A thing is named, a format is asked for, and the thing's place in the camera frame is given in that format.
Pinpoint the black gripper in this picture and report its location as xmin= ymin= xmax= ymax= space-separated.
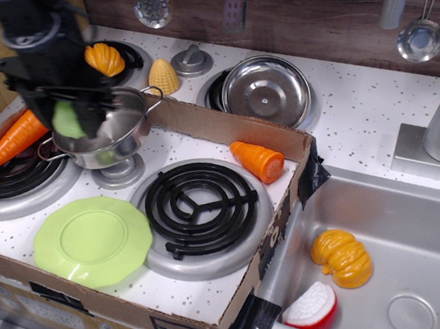
xmin=0 ymin=33 xmax=113 ymax=139

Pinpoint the green toy broccoli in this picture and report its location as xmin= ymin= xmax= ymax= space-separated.
xmin=52 ymin=100 xmax=86 ymax=139

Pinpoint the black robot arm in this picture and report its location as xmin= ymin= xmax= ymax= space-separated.
xmin=0 ymin=0 xmax=112 ymax=139

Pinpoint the small steel pot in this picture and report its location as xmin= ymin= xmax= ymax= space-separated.
xmin=37 ymin=85 xmax=164 ymax=170

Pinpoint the steel pot lid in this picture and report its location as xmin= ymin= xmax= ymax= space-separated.
xmin=221 ymin=55 xmax=312 ymax=128

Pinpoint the whole orange toy carrot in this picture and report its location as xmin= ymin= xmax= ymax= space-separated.
xmin=0 ymin=110 xmax=49 ymax=166

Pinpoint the orange pumpkin half on burner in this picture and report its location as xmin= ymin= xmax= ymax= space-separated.
xmin=84 ymin=42 xmax=126 ymax=77

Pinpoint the front left black burner coil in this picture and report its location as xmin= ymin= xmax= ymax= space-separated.
xmin=0 ymin=142 xmax=67 ymax=199

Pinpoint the black burner coil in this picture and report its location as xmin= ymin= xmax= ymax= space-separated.
xmin=105 ymin=41 xmax=144 ymax=86
xmin=0 ymin=142 xmax=67 ymax=199
xmin=143 ymin=162 xmax=259 ymax=260

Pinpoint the rear left black burner coil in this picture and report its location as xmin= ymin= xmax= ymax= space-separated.
xmin=105 ymin=41 xmax=144 ymax=86

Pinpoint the silver stove knob centre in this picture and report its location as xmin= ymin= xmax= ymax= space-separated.
xmin=92 ymin=153 xmax=146 ymax=190

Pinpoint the silver stove knob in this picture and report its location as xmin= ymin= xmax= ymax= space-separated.
xmin=171 ymin=44 xmax=214 ymax=78
xmin=92 ymin=153 xmax=146 ymax=190

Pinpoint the yellow toy corn piece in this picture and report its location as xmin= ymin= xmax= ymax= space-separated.
xmin=148 ymin=58 xmax=180 ymax=95

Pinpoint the silver stove knob rear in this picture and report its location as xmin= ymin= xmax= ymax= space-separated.
xmin=171 ymin=44 xmax=214 ymax=78

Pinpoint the hanging steel skimmer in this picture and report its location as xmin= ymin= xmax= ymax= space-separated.
xmin=133 ymin=0 xmax=174 ymax=29

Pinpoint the light green plastic plate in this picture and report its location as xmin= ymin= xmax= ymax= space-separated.
xmin=33 ymin=197 xmax=153 ymax=289

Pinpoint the front right black burner coil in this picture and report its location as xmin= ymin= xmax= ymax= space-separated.
xmin=143 ymin=162 xmax=259 ymax=260

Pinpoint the cardboard fence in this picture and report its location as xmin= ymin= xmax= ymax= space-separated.
xmin=0 ymin=100 xmax=324 ymax=329

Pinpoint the orange carrot half piece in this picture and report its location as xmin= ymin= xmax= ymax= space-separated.
xmin=229 ymin=141 xmax=285 ymax=184

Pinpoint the orange pumpkin half in sink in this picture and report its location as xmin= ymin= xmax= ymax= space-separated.
xmin=310 ymin=229 xmax=374 ymax=289

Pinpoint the red white toy radish slice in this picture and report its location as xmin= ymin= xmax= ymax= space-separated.
xmin=281 ymin=281 xmax=339 ymax=329

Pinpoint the hanging steel ladle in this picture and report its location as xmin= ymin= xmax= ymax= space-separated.
xmin=397 ymin=0 xmax=440 ymax=64

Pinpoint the steel sink basin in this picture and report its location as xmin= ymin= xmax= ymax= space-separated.
xmin=257 ymin=167 xmax=440 ymax=329

